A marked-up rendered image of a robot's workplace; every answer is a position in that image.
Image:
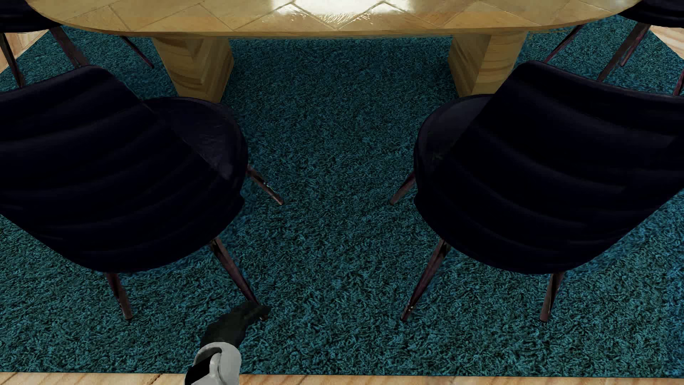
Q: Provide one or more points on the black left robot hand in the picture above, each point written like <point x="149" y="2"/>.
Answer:
<point x="235" y="322"/>

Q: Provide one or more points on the black upholstered chair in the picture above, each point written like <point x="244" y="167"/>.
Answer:
<point x="117" y="176"/>
<point x="24" y="19"/>
<point x="545" y="171"/>
<point x="641" y="21"/>

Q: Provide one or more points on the teal shag rug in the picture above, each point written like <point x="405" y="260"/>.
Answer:
<point x="336" y="160"/>

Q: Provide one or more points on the light wooden dining table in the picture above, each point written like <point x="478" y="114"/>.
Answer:
<point x="342" y="16"/>

